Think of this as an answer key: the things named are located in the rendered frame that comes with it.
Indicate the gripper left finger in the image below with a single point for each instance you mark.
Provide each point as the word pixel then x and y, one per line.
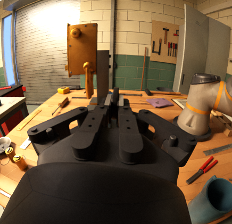
pixel 90 122

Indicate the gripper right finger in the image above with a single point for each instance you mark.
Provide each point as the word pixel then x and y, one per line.
pixel 128 133

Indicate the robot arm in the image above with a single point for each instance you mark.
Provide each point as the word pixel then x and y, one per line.
pixel 203 104

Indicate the blue pipe elbow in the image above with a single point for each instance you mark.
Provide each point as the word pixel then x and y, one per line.
pixel 212 202

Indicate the dark grey lock stand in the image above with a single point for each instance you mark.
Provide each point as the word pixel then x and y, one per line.
pixel 102 73

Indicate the brass deadbolt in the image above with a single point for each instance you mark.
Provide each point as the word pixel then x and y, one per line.
pixel 66 67

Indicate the brass lock body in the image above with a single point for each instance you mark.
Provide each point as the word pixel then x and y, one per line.
pixel 82 50

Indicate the brass key cylinder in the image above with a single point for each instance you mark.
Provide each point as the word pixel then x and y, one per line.
pixel 75 32

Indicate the black thin rod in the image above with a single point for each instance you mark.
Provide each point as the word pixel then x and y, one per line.
pixel 131 94

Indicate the yellow tape measure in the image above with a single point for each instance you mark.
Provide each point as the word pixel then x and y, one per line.
pixel 63 90

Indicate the purple cloth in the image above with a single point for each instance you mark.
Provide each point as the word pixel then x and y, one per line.
pixel 159 102

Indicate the dark bowl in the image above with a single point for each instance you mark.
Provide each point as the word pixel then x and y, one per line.
pixel 164 89

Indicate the framed white sheet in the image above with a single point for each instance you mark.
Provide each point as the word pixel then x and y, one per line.
pixel 179 103

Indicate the wooden ruler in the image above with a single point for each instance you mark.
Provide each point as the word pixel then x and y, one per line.
pixel 29 120

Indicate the wooden stick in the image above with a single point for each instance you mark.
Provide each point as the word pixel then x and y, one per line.
pixel 143 69

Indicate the steel ruler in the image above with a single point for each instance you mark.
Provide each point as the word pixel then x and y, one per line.
pixel 25 143
pixel 217 149

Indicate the yellow thread spool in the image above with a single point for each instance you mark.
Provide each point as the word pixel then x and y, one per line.
pixel 10 153
pixel 20 162

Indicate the white side table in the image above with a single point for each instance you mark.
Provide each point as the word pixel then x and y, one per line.
pixel 10 105

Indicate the grey roller door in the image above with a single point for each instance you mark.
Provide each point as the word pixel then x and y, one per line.
pixel 47 50

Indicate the red tool cabinet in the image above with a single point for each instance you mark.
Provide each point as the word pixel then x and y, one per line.
pixel 10 90

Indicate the metal bowl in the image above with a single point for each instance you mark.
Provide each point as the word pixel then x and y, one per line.
pixel 4 143

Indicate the wooden pallet block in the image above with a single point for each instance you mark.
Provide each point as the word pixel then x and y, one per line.
pixel 223 122

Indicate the brown pegboard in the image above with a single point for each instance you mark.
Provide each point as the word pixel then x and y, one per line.
pixel 164 41

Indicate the grey metal cabinet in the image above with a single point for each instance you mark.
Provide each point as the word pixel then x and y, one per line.
pixel 199 51

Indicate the blue window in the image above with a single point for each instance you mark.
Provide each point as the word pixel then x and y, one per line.
pixel 8 50

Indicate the dark round base plate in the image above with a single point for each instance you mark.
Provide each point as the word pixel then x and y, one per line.
pixel 204 136

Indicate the grey wall conduit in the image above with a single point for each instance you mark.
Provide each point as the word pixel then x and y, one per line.
pixel 112 39

